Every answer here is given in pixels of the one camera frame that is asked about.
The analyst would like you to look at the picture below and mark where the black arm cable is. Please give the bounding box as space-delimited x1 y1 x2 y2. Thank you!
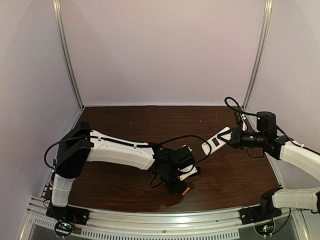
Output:
224 96 320 153
43 134 213 188

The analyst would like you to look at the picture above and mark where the white remote control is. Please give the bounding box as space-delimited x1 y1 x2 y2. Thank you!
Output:
201 126 230 156

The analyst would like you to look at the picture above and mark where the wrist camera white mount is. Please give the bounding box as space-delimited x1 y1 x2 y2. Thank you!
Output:
233 111 248 131
173 145 201 181

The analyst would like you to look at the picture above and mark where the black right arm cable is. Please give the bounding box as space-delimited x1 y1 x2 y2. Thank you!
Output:
224 96 320 153

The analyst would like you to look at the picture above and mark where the orange AA battery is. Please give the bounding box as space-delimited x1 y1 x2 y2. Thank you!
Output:
181 187 190 196

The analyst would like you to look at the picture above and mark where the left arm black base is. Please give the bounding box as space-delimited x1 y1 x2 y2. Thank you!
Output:
42 199 90 239

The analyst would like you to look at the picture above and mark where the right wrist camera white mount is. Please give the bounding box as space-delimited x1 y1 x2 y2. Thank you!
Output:
233 111 248 131

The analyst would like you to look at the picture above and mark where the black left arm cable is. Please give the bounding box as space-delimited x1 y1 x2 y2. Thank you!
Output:
43 134 213 188

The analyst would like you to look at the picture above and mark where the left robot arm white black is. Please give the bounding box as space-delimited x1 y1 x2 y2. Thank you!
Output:
48 122 196 208

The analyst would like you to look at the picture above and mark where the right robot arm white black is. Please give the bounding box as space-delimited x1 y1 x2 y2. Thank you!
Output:
216 111 320 213

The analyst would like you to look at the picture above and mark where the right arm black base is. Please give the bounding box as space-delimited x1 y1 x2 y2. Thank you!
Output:
238 188 282 237

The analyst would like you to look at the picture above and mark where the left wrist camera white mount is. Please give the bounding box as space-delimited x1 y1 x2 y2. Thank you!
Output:
173 145 201 181

